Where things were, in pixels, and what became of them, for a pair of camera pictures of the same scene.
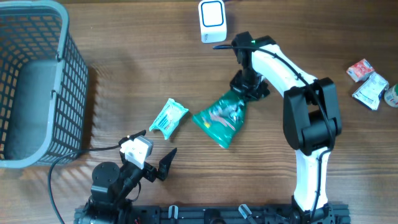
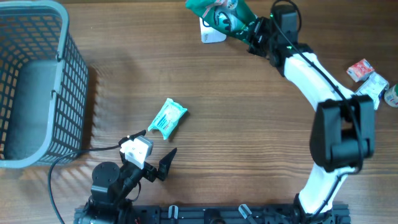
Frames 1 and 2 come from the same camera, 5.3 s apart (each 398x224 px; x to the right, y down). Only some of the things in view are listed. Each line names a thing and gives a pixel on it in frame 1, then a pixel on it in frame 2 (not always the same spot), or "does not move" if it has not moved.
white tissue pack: x=369 y=93 does not move
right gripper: x=256 y=93 → x=260 y=22
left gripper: x=151 y=173 does not move
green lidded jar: x=391 y=96 does not move
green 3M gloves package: x=221 y=120 → x=236 y=17
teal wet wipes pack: x=173 y=114 does not move
